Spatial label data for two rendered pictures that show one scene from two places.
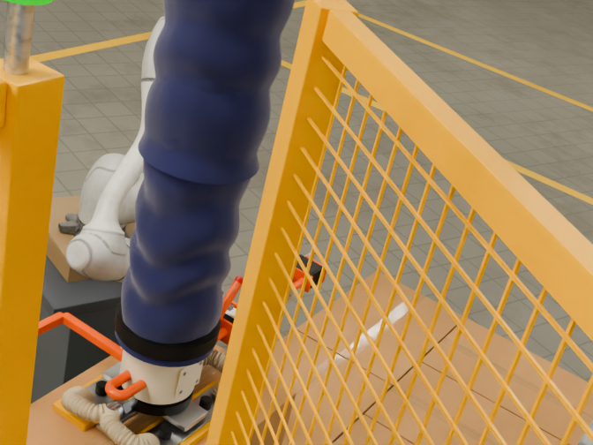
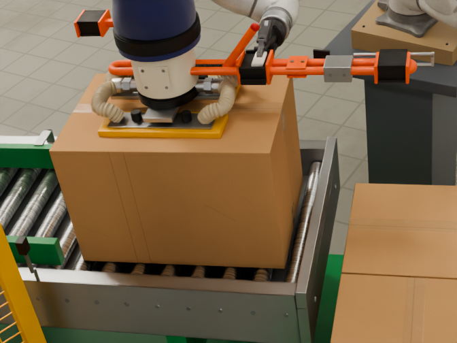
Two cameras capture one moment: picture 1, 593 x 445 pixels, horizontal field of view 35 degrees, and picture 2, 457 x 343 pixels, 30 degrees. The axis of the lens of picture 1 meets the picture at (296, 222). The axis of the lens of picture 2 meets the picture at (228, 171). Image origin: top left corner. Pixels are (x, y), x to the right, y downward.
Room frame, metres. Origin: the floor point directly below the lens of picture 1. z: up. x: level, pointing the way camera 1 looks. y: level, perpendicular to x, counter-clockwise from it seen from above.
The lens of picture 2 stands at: (1.45, -1.78, 2.18)
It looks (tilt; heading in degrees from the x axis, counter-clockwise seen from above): 36 degrees down; 81
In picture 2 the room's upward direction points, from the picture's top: 10 degrees counter-clockwise
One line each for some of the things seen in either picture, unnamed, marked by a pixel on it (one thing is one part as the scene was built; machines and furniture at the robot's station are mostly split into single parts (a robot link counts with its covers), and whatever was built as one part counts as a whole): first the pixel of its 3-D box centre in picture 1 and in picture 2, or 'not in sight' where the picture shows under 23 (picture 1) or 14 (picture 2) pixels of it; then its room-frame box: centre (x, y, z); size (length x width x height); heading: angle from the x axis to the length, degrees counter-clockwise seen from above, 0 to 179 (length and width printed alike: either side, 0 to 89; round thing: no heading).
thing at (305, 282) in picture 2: not in sight; (318, 214); (1.99, 0.05, 0.58); 0.70 x 0.03 x 0.06; 63
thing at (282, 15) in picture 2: not in sight; (275, 26); (1.98, 0.30, 1.07); 0.09 x 0.06 x 0.09; 153
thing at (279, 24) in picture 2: not in sight; (270, 38); (1.95, 0.24, 1.07); 0.09 x 0.07 x 0.08; 63
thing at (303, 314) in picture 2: not in sight; (322, 241); (1.99, 0.05, 0.48); 0.70 x 0.03 x 0.15; 63
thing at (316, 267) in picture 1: (306, 274); (392, 67); (2.18, -0.06, 1.08); 0.08 x 0.07 x 0.05; 153
